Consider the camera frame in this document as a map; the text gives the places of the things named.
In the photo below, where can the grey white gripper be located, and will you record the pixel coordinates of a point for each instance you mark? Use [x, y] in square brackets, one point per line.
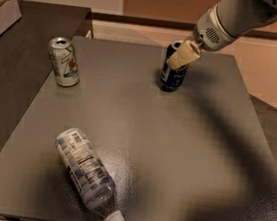
[207, 35]

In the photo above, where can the dark blue pepsi can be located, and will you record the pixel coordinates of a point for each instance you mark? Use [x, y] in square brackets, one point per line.
[170, 79]

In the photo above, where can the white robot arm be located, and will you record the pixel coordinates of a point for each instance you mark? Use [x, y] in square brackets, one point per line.
[252, 14]

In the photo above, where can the silver green 7up can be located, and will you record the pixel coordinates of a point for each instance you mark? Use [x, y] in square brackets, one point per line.
[64, 63]

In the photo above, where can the clear blue plastic water bottle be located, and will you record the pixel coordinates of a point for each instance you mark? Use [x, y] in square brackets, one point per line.
[88, 174]

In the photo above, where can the dark side counter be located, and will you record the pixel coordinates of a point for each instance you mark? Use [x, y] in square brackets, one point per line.
[24, 62]

